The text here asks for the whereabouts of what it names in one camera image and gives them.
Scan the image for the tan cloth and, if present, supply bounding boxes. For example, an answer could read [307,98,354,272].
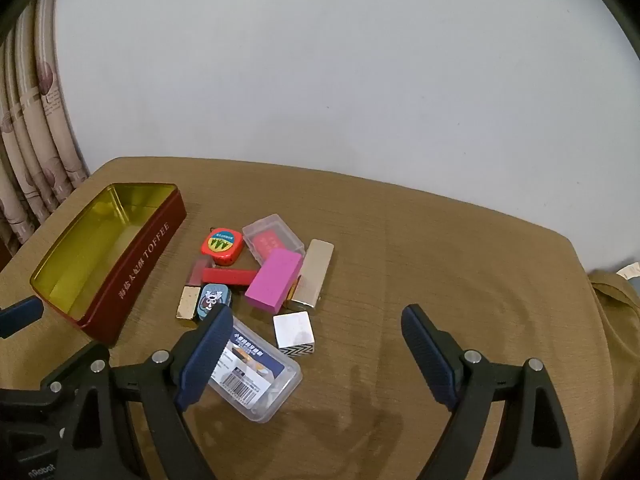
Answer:
[586,269,640,411]

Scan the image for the small gold block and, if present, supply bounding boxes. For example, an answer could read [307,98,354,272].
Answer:
[175,285,202,322]

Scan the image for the red rectangular block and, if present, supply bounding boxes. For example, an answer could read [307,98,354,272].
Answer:
[201,267,260,288]

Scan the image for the red tape measure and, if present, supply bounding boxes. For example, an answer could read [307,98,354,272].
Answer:
[201,226,244,267]

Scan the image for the red tin box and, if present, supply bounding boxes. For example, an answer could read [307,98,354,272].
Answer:
[30,182,188,348]

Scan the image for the blue oval tin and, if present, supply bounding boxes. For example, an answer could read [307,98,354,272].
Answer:
[196,283,233,320]

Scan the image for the clear box with red card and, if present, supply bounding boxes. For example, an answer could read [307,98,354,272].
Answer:
[242,213,307,265]

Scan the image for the pink block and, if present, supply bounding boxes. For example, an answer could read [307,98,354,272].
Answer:
[244,248,304,311]

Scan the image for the translucent pink eraser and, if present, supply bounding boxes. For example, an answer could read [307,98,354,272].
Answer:
[187,256,216,286]

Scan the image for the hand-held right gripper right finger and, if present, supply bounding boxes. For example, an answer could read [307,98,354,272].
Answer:
[401,303,576,480]

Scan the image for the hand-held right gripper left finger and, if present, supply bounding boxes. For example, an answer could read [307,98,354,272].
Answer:
[65,304,235,480]

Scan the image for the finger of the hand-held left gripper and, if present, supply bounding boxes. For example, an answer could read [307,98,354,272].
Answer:
[0,343,110,411]
[0,296,45,339]

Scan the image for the clear box with blue label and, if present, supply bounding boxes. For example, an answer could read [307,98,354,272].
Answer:
[207,316,303,425]

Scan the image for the white cube with chevron print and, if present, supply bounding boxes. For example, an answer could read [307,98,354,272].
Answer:
[272,311,317,358]

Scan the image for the beige patterned curtain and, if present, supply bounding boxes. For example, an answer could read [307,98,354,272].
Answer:
[0,0,92,261]

